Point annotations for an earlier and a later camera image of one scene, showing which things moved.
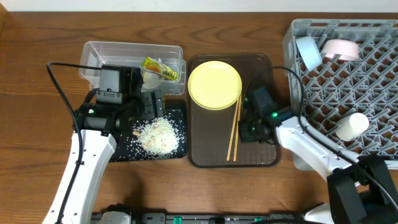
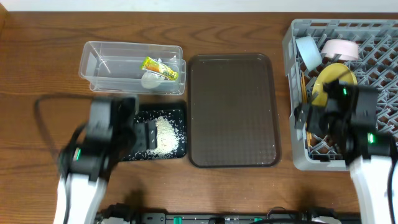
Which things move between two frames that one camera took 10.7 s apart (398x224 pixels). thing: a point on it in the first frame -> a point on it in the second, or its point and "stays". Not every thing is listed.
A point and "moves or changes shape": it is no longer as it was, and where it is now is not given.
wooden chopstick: x=228 y=157 -> x=304 y=89
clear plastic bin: x=92 y=55 stays
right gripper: x=244 y=132 -> x=318 y=112
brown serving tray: x=209 y=131 stays
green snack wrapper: x=158 y=68 stays
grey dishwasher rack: x=367 y=85 stays
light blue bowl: x=310 y=51 stays
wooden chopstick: x=236 y=136 moves or changes shape
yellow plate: x=214 y=85 -> x=332 y=71
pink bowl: x=341 y=48 stays
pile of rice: x=158 y=137 stays
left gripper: x=152 y=104 -> x=140 y=137
